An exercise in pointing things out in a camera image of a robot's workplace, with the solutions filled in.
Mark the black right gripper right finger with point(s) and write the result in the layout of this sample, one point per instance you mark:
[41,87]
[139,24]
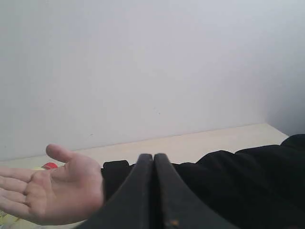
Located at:
[181,208]

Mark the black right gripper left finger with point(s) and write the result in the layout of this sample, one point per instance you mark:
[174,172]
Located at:
[128,208]

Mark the black sleeved forearm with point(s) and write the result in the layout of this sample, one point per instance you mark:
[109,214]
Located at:
[253,188]

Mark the yellow bottle with red cap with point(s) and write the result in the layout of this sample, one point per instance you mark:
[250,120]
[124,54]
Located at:
[47,166]

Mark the open human hand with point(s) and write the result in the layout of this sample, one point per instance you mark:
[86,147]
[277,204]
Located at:
[64,195]

